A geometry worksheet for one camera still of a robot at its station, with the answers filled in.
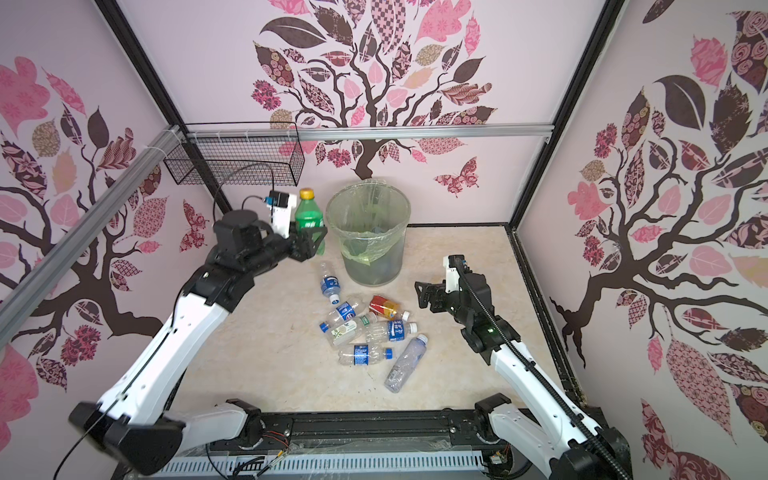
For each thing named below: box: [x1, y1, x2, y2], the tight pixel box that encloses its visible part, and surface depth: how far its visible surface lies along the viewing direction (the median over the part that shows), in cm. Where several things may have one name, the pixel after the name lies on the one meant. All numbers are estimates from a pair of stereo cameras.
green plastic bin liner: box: [325, 178, 411, 266], surface depth 97 cm
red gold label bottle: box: [368, 295, 400, 320], surface depth 93 cm
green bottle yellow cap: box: [295, 187, 326, 256], surface depth 64 cm
